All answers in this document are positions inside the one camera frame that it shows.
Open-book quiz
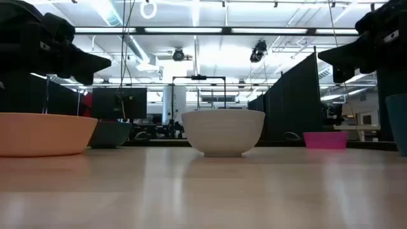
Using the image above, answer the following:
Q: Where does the black hanging cable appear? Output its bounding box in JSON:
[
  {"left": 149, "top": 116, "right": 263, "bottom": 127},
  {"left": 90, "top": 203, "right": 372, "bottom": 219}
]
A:
[{"left": 118, "top": 0, "right": 137, "bottom": 106}]

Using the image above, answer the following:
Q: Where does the pink bowl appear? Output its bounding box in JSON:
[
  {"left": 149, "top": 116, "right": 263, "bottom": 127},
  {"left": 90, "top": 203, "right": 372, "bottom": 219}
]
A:
[{"left": 303, "top": 131, "right": 348, "bottom": 150}]

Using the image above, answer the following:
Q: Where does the black overhead light bar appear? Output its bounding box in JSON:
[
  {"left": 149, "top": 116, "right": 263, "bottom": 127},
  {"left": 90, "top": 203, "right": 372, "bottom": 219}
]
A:
[{"left": 74, "top": 26, "right": 360, "bottom": 36}]

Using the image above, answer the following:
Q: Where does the black hanging camera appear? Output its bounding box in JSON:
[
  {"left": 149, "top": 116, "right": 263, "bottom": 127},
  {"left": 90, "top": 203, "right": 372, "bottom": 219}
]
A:
[
  {"left": 172, "top": 47, "right": 186, "bottom": 62},
  {"left": 249, "top": 39, "right": 268, "bottom": 64}
]

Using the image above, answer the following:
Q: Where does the black background equipment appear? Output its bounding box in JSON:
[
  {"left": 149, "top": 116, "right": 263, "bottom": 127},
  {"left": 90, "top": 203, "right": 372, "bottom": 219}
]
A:
[{"left": 321, "top": 103, "right": 345, "bottom": 127}]

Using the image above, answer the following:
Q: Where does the white bowl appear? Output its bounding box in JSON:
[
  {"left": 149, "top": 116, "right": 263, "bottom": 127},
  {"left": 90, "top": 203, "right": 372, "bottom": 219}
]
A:
[{"left": 181, "top": 109, "right": 266, "bottom": 158}]

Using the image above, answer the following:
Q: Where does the black room divider panel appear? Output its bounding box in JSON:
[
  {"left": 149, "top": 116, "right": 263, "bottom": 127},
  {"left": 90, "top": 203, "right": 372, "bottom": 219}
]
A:
[
  {"left": 0, "top": 73, "right": 81, "bottom": 115},
  {"left": 247, "top": 52, "right": 322, "bottom": 142}
]

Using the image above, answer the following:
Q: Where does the white ring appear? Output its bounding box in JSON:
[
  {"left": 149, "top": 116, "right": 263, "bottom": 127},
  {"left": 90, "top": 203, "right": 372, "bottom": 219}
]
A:
[{"left": 139, "top": 1, "right": 158, "bottom": 20}]

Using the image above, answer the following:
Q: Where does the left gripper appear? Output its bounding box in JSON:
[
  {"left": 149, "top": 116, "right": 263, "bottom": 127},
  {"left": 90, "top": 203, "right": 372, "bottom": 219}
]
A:
[{"left": 47, "top": 12, "right": 112, "bottom": 85}]

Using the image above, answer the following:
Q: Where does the white cabinet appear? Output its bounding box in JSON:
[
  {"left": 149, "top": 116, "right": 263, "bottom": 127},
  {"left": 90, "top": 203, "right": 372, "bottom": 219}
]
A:
[{"left": 333, "top": 92, "right": 381, "bottom": 142}]

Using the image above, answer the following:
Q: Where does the orange bowl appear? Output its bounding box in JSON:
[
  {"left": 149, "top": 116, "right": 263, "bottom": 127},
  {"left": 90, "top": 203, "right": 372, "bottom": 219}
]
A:
[{"left": 0, "top": 112, "right": 99, "bottom": 158}]

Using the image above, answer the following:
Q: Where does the teal bowl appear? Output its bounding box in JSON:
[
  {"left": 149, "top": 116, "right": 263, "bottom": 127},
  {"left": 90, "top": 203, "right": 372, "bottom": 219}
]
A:
[{"left": 90, "top": 120, "right": 133, "bottom": 149}]

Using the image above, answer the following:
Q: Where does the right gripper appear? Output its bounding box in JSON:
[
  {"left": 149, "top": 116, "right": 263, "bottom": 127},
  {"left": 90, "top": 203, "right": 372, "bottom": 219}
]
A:
[{"left": 317, "top": 12, "right": 379, "bottom": 84}]

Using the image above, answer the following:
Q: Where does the large black divider panel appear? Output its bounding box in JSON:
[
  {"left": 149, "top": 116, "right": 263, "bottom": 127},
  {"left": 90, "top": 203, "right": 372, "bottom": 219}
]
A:
[{"left": 376, "top": 66, "right": 407, "bottom": 141}]

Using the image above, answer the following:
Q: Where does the blue cup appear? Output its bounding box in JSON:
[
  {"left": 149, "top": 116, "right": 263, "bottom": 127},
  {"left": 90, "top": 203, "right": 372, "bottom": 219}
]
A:
[{"left": 385, "top": 93, "right": 407, "bottom": 156}]

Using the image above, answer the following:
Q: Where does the white pillar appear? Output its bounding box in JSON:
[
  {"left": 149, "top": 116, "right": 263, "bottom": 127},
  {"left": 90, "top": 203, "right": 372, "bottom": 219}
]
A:
[{"left": 162, "top": 85, "right": 188, "bottom": 125}]

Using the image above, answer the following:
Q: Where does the black gantry frame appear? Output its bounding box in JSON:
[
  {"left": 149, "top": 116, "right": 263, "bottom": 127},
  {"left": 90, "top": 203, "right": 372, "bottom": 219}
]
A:
[{"left": 171, "top": 74, "right": 227, "bottom": 111}]

